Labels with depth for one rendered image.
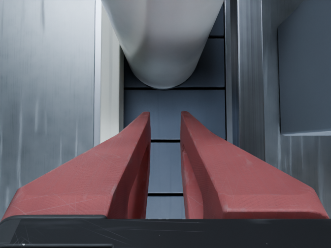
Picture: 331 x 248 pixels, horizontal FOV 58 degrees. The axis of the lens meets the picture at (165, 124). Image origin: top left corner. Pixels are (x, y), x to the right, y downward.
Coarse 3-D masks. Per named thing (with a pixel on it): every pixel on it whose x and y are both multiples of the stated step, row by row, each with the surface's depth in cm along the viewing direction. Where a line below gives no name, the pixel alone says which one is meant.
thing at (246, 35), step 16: (240, 0) 14; (256, 0) 14; (240, 16) 14; (256, 16) 14; (240, 32) 14; (256, 32) 14; (240, 48) 14; (256, 48) 14; (240, 64) 14; (256, 64) 14; (240, 80) 14; (256, 80) 14; (240, 96) 14; (256, 96) 14; (240, 112) 13; (256, 112) 13; (240, 128) 13; (256, 128) 13; (240, 144) 13; (256, 144) 13
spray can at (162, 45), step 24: (120, 0) 9; (144, 0) 8; (168, 0) 8; (192, 0) 9; (216, 0) 10; (120, 24) 11; (144, 24) 10; (168, 24) 10; (192, 24) 10; (144, 48) 13; (168, 48) 12; (192, 48) 14; (144, 72) 17; (168, 72) 17; (192, 72) 21
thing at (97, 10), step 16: (96, 0) 22; (224, 0) 22; (96, 16) 22; (224, 16) 22; (96, 32) 22; (224, 32) 22; (96, 48) 22; (224, 48) 22; (96, 64) 22; (96, 80) 22; (96, 96) 22; (96, 112) 22; (96, 128) 22; (96, 144) 22
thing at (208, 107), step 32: (128, 64) 22; (224, 64) 22; (128, 96) 22; (160, 96) 22; (192, 96) 22; (224, 96) 22; (160, 128) 22; (224, 128) 22; (160, 160) 21; (160, 192) 21
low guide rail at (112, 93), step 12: (108, 24) 18; (108, 36) 18; (108, 48) 18; (120, 48) 19; (108, 60) 18; (120, 60) 19; (108, 72) 18; (120, 72) 19; (108, 84) 18; (120, 84) 19; (108, 96) 18; (120, 96) 19; (108, 108) 18; (120, 108) 19; (108, 120) 18; (120, 120) 19; (108, 132) 18
